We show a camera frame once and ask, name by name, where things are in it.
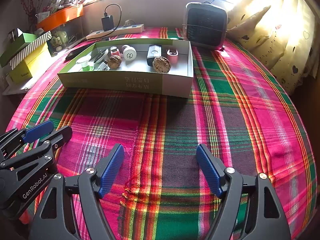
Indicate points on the cream heart curtain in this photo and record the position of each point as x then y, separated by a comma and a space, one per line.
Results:
282, 34

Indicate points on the black charger with cable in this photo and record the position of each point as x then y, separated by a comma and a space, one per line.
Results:
107, 20

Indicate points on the walnut near remote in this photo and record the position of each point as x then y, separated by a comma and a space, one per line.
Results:
161, 65

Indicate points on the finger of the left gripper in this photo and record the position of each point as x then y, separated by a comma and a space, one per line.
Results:
14, 139
47, 145

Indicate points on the black small remote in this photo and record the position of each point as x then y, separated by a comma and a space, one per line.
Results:
154, 51

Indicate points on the grey portable heater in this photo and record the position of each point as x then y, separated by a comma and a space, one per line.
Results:
205, 25

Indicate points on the green white cardboard box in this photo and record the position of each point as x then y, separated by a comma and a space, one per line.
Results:
136, 75

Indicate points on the walnut near centre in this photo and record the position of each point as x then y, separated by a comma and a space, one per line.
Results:
114, 62

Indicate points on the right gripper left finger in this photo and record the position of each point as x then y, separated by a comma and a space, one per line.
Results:
55, 217

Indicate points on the pink white clip gadget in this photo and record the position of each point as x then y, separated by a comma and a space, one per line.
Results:
115, 51

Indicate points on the white power strip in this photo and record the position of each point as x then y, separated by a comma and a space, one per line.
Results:
123, 30

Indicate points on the plaid tablecloth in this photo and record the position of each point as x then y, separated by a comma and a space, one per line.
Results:
236, 108

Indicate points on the yellow box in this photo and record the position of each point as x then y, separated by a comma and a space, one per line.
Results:
36, 61

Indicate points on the black oval key fob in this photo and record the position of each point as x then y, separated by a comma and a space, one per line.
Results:
101, 55

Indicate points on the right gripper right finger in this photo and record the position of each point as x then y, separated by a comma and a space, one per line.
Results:
264, 216

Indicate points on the black smartphone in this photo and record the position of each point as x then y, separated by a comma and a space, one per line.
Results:
74, 53

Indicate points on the white plug on strip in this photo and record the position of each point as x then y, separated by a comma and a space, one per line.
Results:
128, 23

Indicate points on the orange tray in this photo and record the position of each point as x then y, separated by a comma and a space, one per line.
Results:
61, 17

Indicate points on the striped gift box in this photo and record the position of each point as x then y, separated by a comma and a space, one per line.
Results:
29, 49

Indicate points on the green white suction stand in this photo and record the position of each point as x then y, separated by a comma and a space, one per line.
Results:
84, 64

